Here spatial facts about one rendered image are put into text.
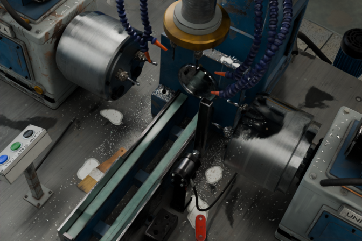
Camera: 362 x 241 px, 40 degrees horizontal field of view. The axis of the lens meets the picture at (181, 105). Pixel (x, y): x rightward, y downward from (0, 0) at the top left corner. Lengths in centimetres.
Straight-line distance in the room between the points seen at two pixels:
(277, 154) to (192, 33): 39
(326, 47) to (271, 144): 141
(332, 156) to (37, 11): 97
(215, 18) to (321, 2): 237
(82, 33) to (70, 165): 44
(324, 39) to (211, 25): 150
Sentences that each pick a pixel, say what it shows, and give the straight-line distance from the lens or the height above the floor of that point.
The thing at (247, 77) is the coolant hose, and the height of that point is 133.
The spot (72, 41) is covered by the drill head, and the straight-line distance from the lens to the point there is 157.
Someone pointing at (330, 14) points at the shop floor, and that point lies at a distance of 358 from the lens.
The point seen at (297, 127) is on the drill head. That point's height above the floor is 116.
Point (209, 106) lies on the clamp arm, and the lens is 126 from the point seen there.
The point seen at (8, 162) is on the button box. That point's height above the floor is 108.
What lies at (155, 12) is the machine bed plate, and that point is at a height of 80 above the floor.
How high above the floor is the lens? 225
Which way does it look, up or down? 52 degrees down
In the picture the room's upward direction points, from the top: 5 degrees clockwise
